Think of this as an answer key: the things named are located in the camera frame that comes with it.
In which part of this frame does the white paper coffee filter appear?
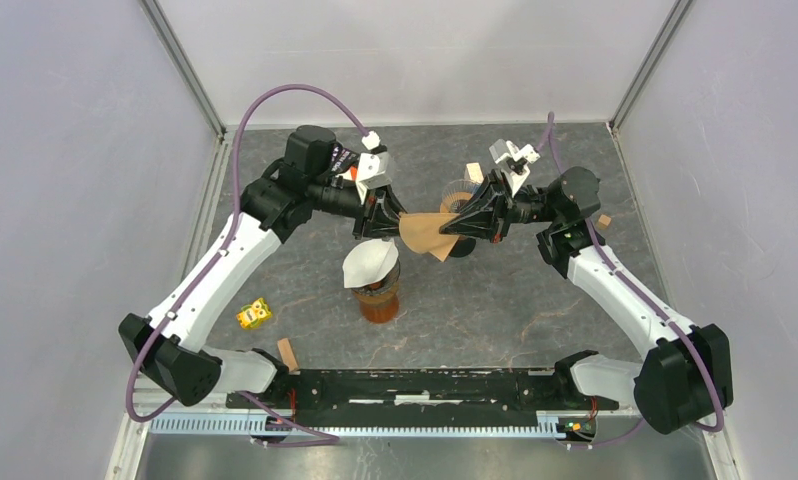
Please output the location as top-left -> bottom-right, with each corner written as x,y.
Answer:
342,239 -> 398,289

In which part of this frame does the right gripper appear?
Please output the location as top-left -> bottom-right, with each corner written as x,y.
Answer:
439,169 -> 562,244

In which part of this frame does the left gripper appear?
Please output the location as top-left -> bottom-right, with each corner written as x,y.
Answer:
309,175 -> 417,241

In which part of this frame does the dark glass dripper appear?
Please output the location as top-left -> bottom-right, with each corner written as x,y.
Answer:
351,263 -> 401,297

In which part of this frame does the single brown paper filter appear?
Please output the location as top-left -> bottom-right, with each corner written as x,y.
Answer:
399,213 -> 460,262

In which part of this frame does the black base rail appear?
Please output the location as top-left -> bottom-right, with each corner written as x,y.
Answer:
256,367 -> 619,429

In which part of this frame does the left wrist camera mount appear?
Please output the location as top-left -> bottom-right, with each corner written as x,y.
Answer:
354,131 -> 395,203

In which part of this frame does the small wooden cube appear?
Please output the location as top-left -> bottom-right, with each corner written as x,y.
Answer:
595,214 -> 613,230

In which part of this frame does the purple cable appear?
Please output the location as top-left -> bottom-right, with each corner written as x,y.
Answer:
536,111 -> 728,452
125,83 -> 382,449

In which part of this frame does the yellow toy figure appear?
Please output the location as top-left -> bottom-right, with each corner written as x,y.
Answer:
236,298 -> 273,330

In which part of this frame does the clear glass dripper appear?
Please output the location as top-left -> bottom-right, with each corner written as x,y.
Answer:
441,180 -> 477,202

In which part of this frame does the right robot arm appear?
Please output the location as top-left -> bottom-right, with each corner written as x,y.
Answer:
440,167 -> 733,434

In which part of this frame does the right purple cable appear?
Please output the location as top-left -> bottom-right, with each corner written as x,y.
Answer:
536,111 -> 728,452

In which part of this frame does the dark red black dripper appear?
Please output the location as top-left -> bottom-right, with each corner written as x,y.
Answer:
449,236 -> 477,258

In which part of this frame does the wooden rectangular block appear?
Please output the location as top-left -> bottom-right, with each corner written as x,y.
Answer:
277,338 -> 300,373

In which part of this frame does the white slotted cable duct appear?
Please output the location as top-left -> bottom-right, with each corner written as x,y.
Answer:
149,411 -> 595,440

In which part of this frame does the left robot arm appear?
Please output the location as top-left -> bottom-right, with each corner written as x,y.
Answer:
118,125 -> 404,408

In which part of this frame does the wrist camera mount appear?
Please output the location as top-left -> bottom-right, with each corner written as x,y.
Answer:
354,131 -> 395,203
489,139 -> 540,197

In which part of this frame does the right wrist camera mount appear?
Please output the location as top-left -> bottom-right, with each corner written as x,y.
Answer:
489,139 -> 540,197

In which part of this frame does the coffee filter box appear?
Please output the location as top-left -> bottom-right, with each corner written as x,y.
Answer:
329,146 -> 360,177

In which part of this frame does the amber glass carafe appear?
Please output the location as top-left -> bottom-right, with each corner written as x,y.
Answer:
353,292 -> 399,324

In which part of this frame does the wooden ring holder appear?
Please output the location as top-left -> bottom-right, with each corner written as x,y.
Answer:
439,197 -> 469,213

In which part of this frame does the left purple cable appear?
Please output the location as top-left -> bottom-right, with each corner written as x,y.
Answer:
125,83 -> 382,449

